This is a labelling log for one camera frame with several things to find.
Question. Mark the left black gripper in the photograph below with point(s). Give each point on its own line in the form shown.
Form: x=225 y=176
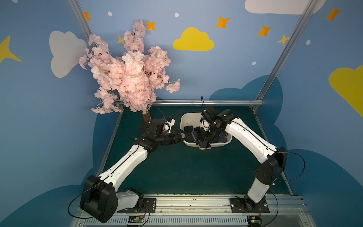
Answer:
x=179 y=137

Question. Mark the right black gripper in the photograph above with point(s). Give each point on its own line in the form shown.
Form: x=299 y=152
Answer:
x=204 y=135

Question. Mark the pink case phone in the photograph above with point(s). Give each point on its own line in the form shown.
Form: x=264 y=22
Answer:
x=202 y=143

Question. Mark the white plastic storage box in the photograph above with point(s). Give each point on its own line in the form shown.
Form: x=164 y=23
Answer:
x=194 y=120

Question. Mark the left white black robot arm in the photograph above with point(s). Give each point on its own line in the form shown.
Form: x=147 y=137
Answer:
x=99 y=197

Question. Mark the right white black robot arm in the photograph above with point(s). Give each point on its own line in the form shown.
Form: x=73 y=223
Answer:
x=272 y=159

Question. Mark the black phone in box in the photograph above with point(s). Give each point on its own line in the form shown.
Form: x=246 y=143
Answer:
x=188 y=130

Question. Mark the pink cherry blossom tree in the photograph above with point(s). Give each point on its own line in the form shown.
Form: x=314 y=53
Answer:
x=132 y=78

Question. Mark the left green circuit board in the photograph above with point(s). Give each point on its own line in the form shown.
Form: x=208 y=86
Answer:
x=138 y=220

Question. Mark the green circuit board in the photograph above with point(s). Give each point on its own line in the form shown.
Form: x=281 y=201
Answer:
x=254 y=221
x=138 y=220

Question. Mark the right green circuit board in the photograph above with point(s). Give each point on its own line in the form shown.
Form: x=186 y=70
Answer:
x=254 y=221

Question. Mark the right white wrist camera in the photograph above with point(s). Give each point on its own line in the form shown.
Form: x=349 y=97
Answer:
x=204 y=124

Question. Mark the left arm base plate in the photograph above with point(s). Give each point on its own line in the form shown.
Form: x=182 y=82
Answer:
x=142 y=206

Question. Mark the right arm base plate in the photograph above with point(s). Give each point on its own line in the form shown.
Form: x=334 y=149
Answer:
x=242 y=205

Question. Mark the aluminium rail base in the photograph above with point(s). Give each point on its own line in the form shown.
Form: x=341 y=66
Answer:
x=208 y=210

